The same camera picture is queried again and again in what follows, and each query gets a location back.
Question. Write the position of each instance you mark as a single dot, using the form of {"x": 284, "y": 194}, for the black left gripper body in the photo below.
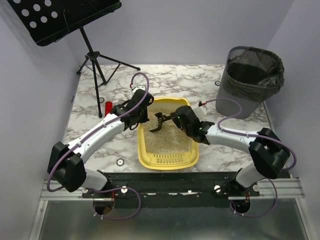
{"x": 141, "y": 113}

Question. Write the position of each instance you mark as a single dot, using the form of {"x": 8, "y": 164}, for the black slotted litter scoop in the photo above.
{"x": 161, "y": 118}

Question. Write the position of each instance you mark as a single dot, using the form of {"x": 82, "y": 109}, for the black music stand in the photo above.
{"x": 49, "y": 21}

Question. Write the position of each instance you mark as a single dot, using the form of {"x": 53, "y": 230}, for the black trash bag liner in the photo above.
{"x": 253, "y": 73}

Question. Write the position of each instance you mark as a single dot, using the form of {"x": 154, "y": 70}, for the round marker front left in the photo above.
{"x": 120, "y": 162}

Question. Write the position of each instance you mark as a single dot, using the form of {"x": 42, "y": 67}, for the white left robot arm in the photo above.
{"x": 67, "y": 161}

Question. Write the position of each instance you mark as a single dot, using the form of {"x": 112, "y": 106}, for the beige cat litter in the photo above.
{"x": 169, "y": 139}

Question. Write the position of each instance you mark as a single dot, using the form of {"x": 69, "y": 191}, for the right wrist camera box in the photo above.
{"x": 201, "y": 110}

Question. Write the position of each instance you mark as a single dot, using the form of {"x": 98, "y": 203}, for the grey ribbed trash can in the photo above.
{"x": 228, "y": 102}

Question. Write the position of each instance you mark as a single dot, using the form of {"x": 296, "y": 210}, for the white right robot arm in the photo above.
{"x": 269, "y": 155}

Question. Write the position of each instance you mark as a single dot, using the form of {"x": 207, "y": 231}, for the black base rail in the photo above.
{"x": 169, "y": 190}

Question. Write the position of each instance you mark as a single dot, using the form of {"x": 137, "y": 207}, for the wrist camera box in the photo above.
{"x": 138, "y": 87}
{"x": 201, "y": 110}

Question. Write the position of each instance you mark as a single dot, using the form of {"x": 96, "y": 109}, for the yellow plastic litter box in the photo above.
{"x": 166, "y": 161}

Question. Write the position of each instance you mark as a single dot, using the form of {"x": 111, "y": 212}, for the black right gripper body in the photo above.
{"x": 175, "y": 119}

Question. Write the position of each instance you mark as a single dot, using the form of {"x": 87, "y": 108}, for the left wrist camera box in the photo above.
{"x": 138, "y": 87}

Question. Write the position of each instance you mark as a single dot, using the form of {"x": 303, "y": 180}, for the red cylinder tool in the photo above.
{"x": 108, "y": 107}

